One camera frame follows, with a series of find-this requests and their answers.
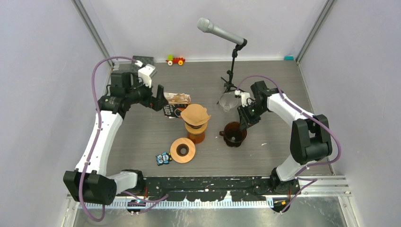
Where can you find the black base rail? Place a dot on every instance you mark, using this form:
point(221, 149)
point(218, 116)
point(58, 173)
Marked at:
point(239, 188)

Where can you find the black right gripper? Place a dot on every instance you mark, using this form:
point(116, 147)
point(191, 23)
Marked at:
point(246, 120)

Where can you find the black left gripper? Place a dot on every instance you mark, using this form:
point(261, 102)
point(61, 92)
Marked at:
point(157, 103)

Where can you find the brown paper coffee filter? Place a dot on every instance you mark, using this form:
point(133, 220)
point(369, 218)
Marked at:
point(195, 115)

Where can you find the brown plastic dripper with handle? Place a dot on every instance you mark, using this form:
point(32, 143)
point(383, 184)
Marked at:
point(232, 135)

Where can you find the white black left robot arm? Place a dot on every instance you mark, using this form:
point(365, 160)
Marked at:
point(88, 182)

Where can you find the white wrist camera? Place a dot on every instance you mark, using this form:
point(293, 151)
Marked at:
point(145, 73)
point(244, 97)

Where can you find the teal block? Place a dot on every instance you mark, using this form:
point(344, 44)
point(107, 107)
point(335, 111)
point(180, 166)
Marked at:
point(289, 58)

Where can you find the orange coffee filter box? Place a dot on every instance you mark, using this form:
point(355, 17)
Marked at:
point(176, 104)

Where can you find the wooden ring collar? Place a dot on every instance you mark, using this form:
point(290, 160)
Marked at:
point(182, 150)

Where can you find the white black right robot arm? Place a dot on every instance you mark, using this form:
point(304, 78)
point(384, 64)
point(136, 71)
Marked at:
point(310, 141)

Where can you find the black microphone tripod stand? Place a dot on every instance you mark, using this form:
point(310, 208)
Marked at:
point(228, 84)

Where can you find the blue owl sticker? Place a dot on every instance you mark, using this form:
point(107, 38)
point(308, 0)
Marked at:
point(164, 159)

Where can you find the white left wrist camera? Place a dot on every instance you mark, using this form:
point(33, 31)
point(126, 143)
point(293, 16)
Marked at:
point(145, 73)

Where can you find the orange glass carafe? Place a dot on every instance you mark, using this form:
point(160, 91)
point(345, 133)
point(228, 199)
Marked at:
point(196, 138)

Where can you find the clear glass dripper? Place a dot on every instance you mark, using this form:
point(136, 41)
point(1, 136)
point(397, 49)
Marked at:
point(228, 101)

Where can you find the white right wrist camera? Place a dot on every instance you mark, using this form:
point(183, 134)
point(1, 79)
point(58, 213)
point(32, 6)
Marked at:
point(244, 97)

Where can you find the grey microphone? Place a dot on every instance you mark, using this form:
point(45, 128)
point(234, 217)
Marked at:
point(207, 26)

